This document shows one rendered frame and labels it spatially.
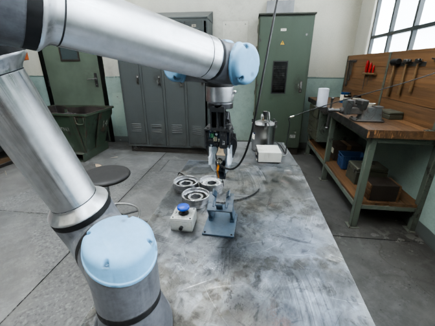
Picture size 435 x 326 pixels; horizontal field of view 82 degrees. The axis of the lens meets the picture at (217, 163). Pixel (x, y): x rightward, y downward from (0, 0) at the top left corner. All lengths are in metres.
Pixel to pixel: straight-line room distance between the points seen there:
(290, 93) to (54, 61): 3.82
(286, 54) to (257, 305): 3.40
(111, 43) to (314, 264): 0.67
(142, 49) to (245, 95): 3.73
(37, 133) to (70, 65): 4.55
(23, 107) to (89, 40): 0.16
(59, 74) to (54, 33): 4.79
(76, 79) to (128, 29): 4.62
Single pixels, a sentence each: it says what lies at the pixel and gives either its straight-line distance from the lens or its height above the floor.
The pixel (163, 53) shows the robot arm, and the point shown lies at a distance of 0.40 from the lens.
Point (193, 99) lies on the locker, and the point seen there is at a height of 0.84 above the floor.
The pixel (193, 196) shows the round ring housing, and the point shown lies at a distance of 0.98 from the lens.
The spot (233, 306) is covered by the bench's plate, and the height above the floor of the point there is 0.80.
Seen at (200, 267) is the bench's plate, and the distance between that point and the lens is 0.71.
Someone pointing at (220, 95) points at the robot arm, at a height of 1.22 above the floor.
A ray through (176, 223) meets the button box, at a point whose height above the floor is 0.83.
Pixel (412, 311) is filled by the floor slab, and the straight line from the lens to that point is 1.97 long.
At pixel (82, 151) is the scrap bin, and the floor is 0.14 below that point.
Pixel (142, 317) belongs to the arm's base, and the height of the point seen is 0.89.
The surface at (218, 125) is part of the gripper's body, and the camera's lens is 0.68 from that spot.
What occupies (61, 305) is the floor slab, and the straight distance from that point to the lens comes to 1.88.
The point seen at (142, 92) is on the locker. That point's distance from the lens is 3.91.
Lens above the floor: 1.29
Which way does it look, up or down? 22 degrees down
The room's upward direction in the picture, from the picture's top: straight up
